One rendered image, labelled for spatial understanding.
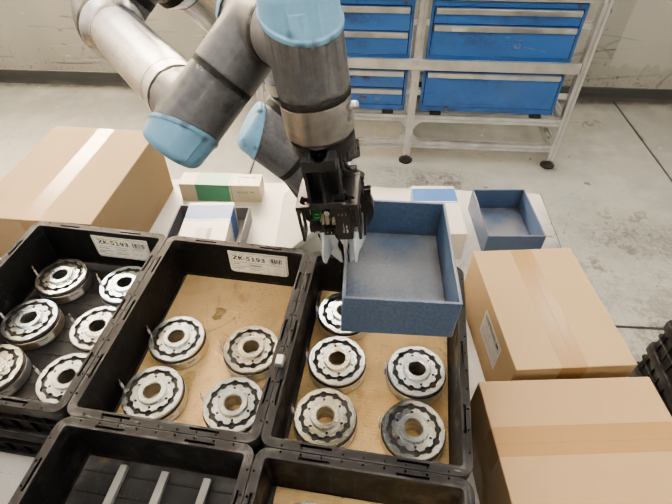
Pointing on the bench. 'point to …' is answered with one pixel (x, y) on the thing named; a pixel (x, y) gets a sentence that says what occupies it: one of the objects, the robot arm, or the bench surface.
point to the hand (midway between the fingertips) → (346, 250)
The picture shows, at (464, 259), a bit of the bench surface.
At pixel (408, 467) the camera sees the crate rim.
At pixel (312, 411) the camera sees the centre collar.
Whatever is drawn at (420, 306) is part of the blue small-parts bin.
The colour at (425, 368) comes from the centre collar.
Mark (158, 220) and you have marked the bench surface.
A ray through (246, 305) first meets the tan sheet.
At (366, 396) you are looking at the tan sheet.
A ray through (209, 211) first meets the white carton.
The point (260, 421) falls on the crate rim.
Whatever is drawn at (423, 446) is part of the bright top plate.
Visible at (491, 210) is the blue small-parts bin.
